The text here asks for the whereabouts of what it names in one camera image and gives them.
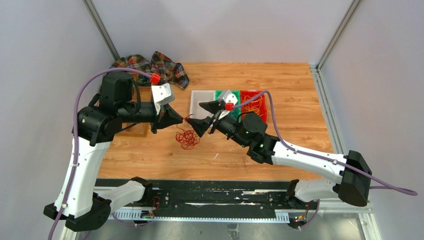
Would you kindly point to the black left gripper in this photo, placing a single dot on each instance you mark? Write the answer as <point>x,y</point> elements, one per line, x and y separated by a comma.
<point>167,116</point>

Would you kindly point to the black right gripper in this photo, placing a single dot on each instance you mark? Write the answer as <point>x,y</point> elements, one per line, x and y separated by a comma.
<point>200,125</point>

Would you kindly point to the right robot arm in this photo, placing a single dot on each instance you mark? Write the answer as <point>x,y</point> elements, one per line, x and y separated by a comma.
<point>342,176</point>

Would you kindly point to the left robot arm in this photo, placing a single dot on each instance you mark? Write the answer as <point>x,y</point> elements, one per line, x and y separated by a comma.
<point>94,128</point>

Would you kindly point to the wooden compartment tray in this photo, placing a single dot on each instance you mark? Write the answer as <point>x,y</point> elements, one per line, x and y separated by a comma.
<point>140,129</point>

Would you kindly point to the green plastic bin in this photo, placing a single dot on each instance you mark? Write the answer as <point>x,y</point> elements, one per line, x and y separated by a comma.
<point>235,112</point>

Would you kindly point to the plaid cloth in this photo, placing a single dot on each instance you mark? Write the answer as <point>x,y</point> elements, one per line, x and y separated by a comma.
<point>170,71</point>

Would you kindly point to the red plastic bin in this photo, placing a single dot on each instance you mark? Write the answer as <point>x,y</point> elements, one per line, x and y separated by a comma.
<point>257,106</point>

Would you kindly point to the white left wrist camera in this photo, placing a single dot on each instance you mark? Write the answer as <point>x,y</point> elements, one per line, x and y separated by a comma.
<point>162,92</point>

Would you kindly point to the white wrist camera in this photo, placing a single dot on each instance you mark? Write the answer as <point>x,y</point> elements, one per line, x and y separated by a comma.
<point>227,99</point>
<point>162,92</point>

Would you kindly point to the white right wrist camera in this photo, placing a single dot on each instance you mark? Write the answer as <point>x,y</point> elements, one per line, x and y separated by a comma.
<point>227,99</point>

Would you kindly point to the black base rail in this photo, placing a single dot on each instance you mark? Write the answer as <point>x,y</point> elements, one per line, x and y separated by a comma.
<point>226,201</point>

